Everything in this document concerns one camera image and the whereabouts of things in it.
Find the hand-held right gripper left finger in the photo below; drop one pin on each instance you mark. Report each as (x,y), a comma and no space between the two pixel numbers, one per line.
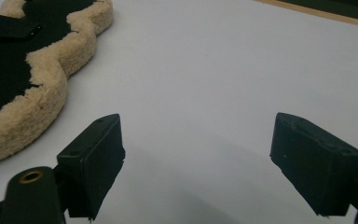
(96,161)

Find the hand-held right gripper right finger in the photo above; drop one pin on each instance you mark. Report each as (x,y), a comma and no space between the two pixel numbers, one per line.
(313,168)

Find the tan fleece pad black lining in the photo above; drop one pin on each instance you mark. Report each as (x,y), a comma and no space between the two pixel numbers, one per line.
(45,81)

